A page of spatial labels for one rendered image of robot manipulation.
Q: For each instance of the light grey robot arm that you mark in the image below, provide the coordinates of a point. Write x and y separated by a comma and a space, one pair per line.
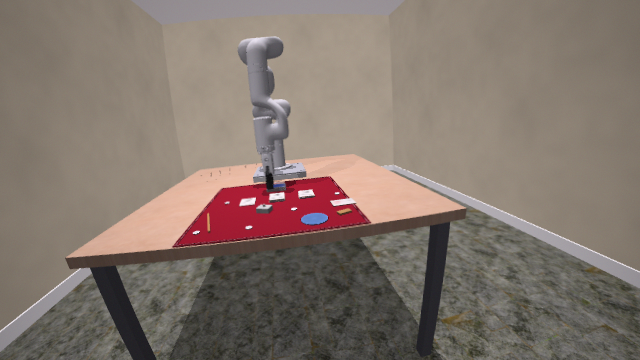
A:
260, 79

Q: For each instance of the dark red card cloth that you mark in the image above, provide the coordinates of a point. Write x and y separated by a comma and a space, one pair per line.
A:
228, 221

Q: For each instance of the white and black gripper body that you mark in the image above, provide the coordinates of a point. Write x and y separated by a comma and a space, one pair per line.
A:
267, 160

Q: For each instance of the blue round disc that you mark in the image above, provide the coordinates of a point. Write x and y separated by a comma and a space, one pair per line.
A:
314, 219

